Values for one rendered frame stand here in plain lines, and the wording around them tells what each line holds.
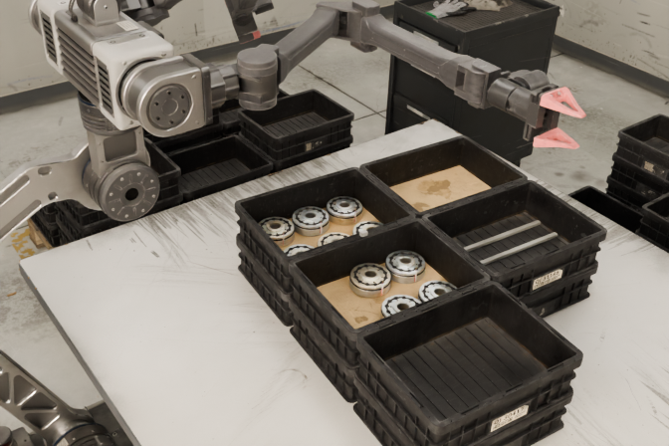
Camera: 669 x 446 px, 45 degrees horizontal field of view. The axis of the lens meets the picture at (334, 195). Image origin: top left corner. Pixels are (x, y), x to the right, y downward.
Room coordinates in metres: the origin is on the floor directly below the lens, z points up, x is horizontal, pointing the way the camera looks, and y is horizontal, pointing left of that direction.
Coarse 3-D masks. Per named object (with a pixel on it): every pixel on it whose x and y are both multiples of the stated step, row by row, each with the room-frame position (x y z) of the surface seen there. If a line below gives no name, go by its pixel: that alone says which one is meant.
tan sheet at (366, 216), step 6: (366, 210) 1.95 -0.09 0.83; (366, 216) 1.92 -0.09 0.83; (372, 216) 1.92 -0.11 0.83; (330, 222) 1.88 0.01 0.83; (330, 228) 1.85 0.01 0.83; (336, 228) 1.85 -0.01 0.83; (342, 228) 1.86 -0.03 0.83; (348, 228) 1.86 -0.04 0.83; (324, 234) 1.82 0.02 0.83; (348, 234) 1.83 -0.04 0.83; (294, 240) 1.79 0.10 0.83; (300, 240) 1.79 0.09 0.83; (306, 240) 1.79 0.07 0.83; (312, 240) 1.79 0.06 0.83; (318, 240) 1.79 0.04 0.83; (288, 246) 1.76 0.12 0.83
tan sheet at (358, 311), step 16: (432, 272) 1.67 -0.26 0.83; (320, 288) 1.59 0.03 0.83; (336, 288) 1.59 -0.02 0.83; (400, 288) 1.60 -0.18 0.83; (416, 288) 1.61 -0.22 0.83; (336, 304) 1.53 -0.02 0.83; (352, 304) 1.53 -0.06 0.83; (368, 304) 1.54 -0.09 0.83; (352, 320) 1.48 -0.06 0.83; (368, 320) 1.48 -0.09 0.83
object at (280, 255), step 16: (320, 176) 1.96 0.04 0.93; (368, 176) 1.97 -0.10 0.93; (272, 192) 1.87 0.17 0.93; (384, 192) 1.89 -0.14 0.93; (240, 208) 1.79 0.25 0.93; (400, 208) 1.82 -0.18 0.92; (256, 224) 1.72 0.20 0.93; (384, 224) 1.74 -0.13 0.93; (272, 240) 1.65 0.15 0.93; (336, 240) 1.66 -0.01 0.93; (288, 256) 1.59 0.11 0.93
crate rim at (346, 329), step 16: (400, 224) 1.74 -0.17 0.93; (352, 240) 1.66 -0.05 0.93; (304, 256) 1.59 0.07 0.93; (464, 256) 1.61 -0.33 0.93; (480, 272) 1.55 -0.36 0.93; (304, 288) 1.49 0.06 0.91; (464, 288) 1.49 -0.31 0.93; (320, 304) 1.43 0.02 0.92; (336, 320) 1.37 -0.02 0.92; (384, 320) 1.37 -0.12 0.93; (352, 336) 1.32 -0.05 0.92
